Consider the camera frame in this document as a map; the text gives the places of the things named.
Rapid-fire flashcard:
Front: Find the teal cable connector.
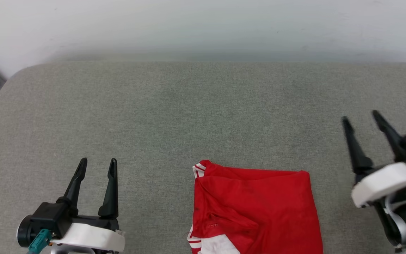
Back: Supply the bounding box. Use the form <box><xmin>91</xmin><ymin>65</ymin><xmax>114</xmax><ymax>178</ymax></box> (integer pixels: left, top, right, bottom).
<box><xmin>28</xmin><ymin>229</ymin><xmax>53</xmax><ymax>254</ymax></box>

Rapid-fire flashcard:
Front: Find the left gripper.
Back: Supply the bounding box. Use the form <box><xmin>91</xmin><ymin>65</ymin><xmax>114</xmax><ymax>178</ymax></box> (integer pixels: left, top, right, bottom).
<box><xmin>51</xmin><ymin>158</ymin><xmax>125</xmax><ymax>253</ymax></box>

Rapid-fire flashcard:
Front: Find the red and white basketball jersey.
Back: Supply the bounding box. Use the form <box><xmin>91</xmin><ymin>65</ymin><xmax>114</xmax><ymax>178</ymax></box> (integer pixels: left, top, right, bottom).
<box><xmin>187</xmin><ymin>160</ymin><xmax>324</xmax><ymax>254</ymax></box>

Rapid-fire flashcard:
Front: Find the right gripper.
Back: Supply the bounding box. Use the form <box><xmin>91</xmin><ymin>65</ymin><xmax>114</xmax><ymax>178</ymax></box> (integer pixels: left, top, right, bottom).
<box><xmin>342</xmin><ymin>110</ymin><xmax>406</xmax><ymax>247</ymax></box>

